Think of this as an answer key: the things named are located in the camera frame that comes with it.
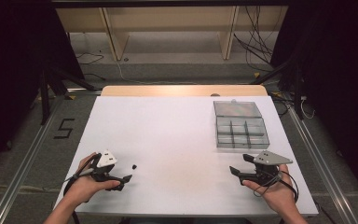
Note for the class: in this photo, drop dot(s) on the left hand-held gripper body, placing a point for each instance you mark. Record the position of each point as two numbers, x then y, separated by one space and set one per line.
107 159

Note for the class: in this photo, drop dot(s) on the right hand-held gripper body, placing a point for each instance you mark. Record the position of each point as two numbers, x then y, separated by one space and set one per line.
270 159

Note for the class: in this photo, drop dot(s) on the person's left hand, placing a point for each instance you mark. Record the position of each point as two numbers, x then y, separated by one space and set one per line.
85 186

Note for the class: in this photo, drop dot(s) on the person's right hand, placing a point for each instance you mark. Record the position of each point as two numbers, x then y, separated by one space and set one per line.
276 196

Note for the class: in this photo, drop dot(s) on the small black object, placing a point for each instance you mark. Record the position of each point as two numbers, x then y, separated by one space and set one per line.
134 166

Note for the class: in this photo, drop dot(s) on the clear plastic compartment box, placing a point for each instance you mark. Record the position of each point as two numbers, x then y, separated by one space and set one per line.
240 130

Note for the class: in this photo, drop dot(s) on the white table cover sheet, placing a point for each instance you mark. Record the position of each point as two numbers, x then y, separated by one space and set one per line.
174 143

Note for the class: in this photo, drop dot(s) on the yellow tape piece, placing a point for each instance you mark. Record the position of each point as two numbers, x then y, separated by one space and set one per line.
70 97
256 75

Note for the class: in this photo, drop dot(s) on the black metal stand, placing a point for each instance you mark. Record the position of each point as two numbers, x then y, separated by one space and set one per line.
48 90

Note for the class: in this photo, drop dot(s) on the light wooden table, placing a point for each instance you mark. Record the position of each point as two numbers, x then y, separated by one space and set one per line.
167 90

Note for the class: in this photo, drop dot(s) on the black curtain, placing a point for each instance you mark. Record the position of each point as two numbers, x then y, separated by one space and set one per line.
15 62
338 77

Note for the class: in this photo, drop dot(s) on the light wooden shelf unit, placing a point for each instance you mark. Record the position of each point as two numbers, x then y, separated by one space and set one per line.
174 18

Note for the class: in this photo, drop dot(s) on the aluminium floor rail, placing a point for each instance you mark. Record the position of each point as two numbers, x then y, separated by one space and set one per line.
323 168
21 174

